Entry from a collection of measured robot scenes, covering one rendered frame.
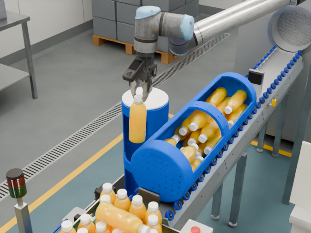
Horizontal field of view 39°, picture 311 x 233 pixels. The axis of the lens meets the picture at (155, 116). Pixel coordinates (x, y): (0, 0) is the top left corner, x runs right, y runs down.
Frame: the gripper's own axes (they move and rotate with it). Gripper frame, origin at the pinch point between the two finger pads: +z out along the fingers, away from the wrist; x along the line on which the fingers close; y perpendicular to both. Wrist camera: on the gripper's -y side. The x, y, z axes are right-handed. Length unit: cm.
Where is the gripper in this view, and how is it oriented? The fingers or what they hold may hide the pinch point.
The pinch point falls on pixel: (138, 98)
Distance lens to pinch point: 180.8
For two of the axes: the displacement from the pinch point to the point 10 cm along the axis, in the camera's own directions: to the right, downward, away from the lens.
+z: -0.9, 8.8, 4.8
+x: -8.7, -3.0, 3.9
